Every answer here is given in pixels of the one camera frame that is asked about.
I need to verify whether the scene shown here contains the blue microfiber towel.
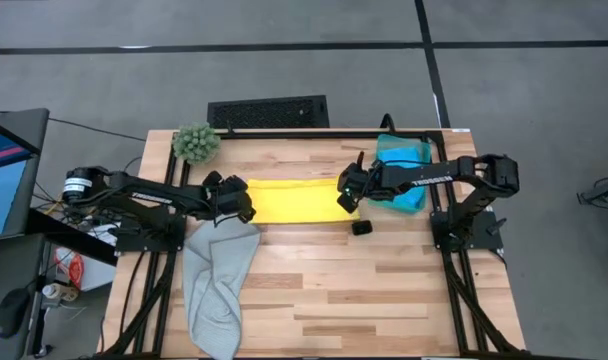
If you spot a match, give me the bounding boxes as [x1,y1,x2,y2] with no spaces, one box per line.
[377,145,426,169]
[381,187,428,215]

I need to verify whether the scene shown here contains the yellow microfiber towel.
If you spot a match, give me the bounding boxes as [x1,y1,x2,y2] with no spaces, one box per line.
[245,176,362,225]

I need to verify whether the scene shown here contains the grey microfiber towel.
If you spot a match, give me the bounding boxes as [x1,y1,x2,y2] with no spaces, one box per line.
[181,219,262,360]

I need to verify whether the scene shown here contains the teal translucent plastic bin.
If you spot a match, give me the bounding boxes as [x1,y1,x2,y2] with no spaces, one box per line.
[367,132,433,215]

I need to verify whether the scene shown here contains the green potted plant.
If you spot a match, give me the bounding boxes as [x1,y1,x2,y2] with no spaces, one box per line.
[171,123,222,166]

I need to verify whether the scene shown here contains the white box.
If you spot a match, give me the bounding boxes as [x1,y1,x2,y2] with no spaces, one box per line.
[81,252,118,292]

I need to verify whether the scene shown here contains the red white package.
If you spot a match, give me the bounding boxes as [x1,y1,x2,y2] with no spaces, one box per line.
[53,246,86,292]

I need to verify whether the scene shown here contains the beige tape roll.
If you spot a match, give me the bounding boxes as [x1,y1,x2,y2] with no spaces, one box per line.
[40,281,80,307]

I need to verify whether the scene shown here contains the computer monitor blue screen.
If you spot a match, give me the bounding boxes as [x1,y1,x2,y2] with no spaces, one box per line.
[0,107,51,242]

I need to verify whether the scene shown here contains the dark grey desk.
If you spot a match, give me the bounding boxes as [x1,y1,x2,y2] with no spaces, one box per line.
[0,232,53,360]

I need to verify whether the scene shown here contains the black computer mouse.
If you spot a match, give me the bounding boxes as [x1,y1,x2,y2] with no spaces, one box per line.
[0,287,31,340]

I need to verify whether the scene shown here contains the thin black floor cable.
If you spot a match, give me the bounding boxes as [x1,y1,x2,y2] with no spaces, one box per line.
[47,116,148,143]

